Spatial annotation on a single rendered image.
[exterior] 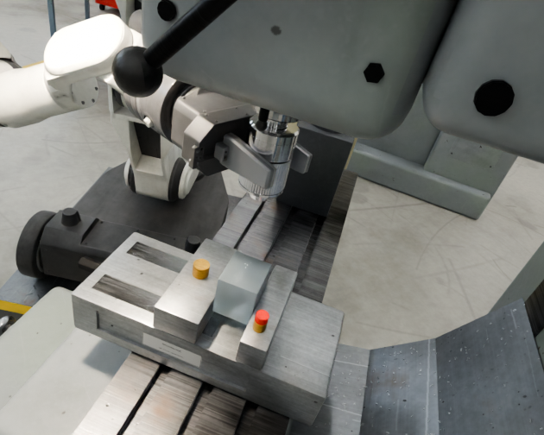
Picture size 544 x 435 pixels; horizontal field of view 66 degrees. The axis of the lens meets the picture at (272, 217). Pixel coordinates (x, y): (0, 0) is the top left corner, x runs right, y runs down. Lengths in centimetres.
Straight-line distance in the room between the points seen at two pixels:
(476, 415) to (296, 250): 41
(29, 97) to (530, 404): 69
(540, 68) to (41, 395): 67
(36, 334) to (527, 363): 80
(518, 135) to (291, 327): 42
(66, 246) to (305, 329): 83
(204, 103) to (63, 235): 91
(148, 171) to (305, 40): 105
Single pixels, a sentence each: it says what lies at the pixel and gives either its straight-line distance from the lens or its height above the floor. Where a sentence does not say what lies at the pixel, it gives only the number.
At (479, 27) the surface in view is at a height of 140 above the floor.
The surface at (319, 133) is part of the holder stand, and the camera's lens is 85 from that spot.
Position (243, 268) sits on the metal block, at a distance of 54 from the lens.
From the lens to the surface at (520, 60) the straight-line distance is 24.
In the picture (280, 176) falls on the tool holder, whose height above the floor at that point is 123.
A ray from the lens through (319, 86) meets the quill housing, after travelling 26.
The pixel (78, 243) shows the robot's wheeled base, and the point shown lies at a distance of 126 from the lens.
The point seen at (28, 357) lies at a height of 71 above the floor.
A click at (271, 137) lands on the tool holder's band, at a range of 37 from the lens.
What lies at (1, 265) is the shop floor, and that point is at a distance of 211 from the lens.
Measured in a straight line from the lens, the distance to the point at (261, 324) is 51.
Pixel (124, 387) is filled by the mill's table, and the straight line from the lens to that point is 60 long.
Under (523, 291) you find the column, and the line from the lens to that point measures 70.
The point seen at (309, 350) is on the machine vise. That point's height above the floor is 98.
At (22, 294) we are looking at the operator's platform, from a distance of 142.
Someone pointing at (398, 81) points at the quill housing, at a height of 136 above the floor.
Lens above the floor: 142
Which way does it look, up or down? 36 degrees down
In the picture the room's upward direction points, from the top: 15 degrees clockwise
